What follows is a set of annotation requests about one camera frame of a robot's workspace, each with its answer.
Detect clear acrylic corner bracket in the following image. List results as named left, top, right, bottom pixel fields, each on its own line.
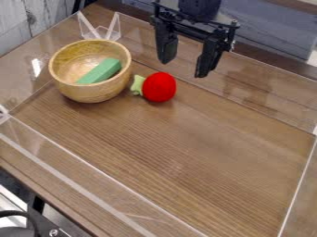
left=77, top=12, right=122, bottom=41

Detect black cable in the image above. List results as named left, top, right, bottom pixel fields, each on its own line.
left=0, top=210, right=42, bottom=237

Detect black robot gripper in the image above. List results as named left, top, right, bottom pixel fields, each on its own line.
left=152, top=0, right=241, bottom=78

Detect red knitted strawberry toy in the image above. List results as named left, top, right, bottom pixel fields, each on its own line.
left=130, top=72, right=177, bottom=103

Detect black table frame bracket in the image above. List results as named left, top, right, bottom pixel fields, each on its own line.
left=27, top=195, right=86, bottom=237

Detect green rectangular block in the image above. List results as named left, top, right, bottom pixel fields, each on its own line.
left=75, top=58, right=122, bottom=84

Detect light wooden bowl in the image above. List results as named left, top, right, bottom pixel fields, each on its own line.
left=49, top=39, right=131, bottom=103

